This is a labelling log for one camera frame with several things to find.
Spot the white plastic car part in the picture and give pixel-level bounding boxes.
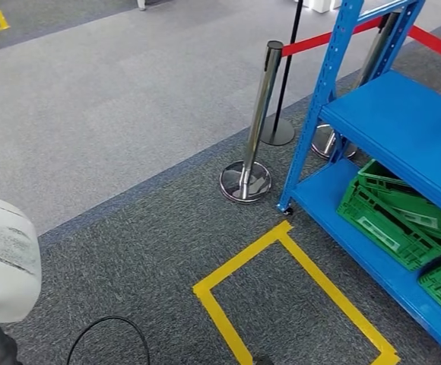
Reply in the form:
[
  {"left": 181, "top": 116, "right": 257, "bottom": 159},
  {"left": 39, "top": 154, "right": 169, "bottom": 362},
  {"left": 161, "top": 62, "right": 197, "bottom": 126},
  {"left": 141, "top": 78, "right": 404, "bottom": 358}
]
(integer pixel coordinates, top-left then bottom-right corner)
[{"left": 0, "top": 191, "right": 42, "bottom": 325}]

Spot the blue metal shelf rack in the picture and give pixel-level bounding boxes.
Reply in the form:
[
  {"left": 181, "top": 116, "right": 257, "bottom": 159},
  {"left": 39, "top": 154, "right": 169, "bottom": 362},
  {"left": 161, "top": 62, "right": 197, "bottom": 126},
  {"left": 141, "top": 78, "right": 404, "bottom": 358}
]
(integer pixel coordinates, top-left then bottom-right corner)
[{"left": 277, "top": 0, "right": 441, "bottom": 363}]

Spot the black barrier stanchion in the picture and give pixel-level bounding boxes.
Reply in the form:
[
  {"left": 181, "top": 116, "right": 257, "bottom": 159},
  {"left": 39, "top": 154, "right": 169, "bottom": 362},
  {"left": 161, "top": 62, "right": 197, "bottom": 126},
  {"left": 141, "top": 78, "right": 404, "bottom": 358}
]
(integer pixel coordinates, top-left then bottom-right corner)
[{"left": 260, "top": 0, "right": 305, "bottom": 147}]

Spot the short red barrier belt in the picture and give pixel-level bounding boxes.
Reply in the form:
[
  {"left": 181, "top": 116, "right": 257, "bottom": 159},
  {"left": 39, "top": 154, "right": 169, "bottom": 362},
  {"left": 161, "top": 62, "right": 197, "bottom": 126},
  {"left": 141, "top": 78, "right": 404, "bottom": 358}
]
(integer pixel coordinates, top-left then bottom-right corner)
[{"left": 281, "top": 16, "right": 383, "bottom": 58}]

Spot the white lit display plinth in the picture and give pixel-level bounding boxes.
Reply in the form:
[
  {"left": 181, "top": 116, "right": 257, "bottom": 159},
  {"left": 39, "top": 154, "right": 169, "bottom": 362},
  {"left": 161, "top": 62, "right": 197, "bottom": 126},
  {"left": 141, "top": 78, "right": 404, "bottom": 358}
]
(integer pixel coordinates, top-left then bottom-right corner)
[{"left": 294, "top": 0, "right": 343, "bottom": 14}]

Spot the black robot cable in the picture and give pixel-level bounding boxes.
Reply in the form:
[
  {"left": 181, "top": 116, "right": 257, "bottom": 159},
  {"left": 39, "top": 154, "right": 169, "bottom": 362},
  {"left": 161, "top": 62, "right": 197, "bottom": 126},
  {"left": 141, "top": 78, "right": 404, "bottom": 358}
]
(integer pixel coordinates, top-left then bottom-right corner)
[{"left": 66, "top": 316, "right": 151, "bottom": 365}]

